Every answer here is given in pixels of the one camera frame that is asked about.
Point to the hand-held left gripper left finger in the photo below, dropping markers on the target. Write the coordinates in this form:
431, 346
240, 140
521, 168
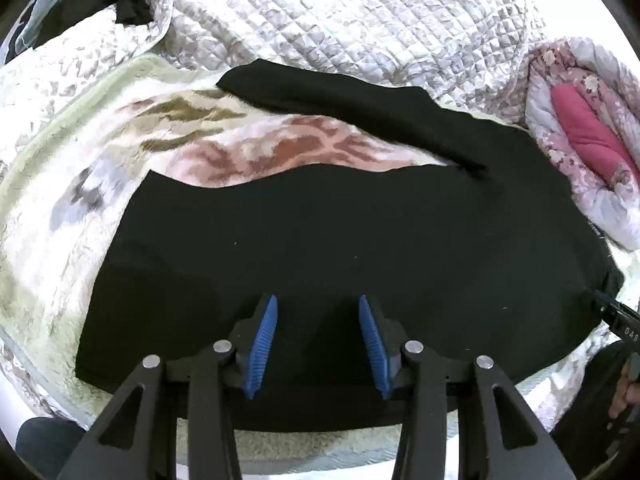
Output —
261, 345

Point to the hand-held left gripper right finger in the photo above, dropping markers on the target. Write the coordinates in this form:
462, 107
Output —
375, 345

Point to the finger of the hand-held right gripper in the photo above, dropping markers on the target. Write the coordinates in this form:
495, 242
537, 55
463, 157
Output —
607, 300

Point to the black pants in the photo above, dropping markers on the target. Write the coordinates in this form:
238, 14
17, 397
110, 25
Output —
325, 235

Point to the person's right hand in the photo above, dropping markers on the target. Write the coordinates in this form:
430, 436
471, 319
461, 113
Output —
622, 395

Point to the pink floral comforter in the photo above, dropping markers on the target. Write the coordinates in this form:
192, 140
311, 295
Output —
585, 130

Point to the floral fleece blanket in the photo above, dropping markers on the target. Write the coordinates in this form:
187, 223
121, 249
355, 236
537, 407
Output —
75, 185

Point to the quilted leaf-print bedspread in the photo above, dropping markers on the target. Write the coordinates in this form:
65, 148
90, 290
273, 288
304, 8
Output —
350, 20

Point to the light blue cloth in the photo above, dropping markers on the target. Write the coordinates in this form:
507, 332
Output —
45, 0

